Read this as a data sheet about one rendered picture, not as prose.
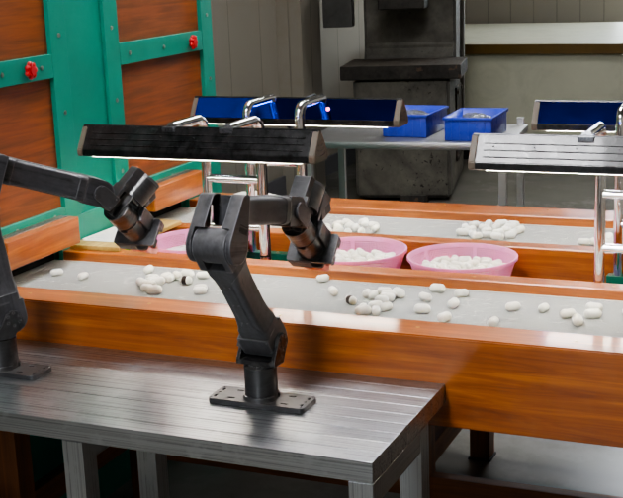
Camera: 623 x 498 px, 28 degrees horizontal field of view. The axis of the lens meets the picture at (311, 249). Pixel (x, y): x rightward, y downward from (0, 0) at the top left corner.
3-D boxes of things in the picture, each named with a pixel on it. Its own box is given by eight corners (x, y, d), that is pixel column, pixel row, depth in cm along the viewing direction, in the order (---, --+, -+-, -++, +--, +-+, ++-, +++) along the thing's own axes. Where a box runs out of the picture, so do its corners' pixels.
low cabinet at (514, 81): (670, 121, 1021) (673, 21, 1002) (624, 166, 829) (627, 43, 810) (464, 117, 1091) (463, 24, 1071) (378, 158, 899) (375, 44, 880)
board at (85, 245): (119, 252, 318) (119, 247, 318) (69, 248, 324) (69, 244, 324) (181, 224, 348) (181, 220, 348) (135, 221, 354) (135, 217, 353)
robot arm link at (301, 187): (296, 190, 252) (272, 160, 243) (333, 193, 248) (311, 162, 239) (280, 240, 248) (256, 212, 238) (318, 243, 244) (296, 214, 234)
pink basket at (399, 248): (410, 298, 299) (409, 260, 297) (300, 301, 300) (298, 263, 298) (405, 270, 325) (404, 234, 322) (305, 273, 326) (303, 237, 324)
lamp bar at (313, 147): (314, 164, 274) (313, 131, 272) (76, 156, 298) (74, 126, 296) (328, 158, 281) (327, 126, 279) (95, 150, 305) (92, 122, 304)
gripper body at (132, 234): (125, 220, 278) (110, 205, 272) (164, 222, 274) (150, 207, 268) (117, 246, 275) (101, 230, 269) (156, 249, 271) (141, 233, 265)
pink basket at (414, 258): (501, 312, 284) (501, 273, 282) (392, 303, 295) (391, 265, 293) (529, 283, 308) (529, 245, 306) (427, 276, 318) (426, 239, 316)
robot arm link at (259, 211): (271, 193, 243) (187, 192, 215) (312, 195, 239) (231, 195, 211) (268, 255, 243) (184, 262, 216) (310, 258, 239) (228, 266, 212)
